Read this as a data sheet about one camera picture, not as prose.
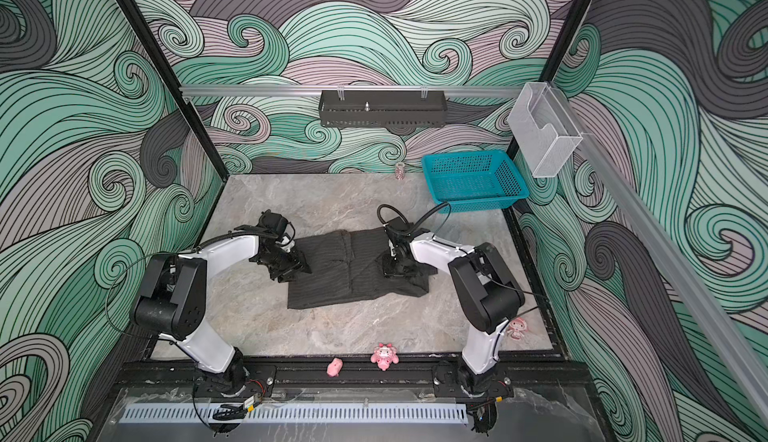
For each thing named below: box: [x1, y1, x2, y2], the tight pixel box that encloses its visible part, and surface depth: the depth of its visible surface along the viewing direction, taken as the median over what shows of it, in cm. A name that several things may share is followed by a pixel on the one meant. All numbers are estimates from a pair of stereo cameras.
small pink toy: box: [326, 358, 343, 377], surface depth 75 cm
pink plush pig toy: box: [370, 342, 400, 371], surface depth 77 cm
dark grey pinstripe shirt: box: [287, 228, 439, 310], surface depth 91 cm
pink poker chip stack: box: [395, 162, 405, 181], surface depth 120 cm
